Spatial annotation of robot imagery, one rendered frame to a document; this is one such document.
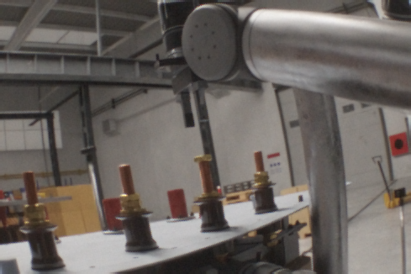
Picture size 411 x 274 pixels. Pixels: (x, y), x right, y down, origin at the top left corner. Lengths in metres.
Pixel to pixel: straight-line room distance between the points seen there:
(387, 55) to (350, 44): 0.06
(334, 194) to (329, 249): 0.14
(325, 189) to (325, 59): 0.41
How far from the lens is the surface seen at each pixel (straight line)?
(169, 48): 1.14
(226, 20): 0.65
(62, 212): 5.87
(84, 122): 11.25
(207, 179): 1.10
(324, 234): 0.91
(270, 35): 0.60
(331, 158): 0.86
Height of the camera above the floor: 1.50
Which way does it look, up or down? 7 degrees up
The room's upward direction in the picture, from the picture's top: 10 degrees counter-clockwise
